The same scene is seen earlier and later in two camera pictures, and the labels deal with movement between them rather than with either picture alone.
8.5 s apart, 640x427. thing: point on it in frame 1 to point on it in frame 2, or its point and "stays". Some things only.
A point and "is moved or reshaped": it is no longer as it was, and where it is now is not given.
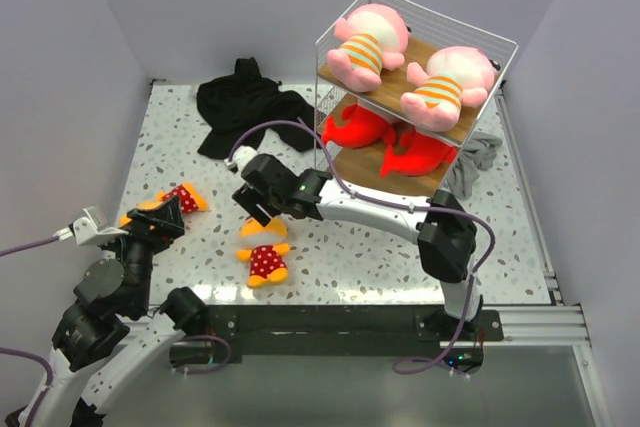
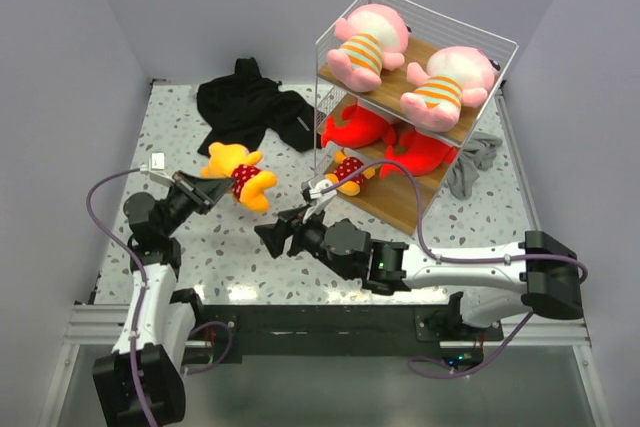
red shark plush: [358, 128] stays
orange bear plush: [190, 202] is moved or reshaped
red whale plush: [425, 155] stays
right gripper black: [248, 198] to [275, 235]
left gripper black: [169, 225] to [201, 192]
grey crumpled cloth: [478, 152] stays
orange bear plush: [267, 259] to [343, 166]
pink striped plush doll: [454, 77] stays
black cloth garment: [229, 103] stays
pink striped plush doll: [375, 35] stays
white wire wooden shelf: [398, 93] stays
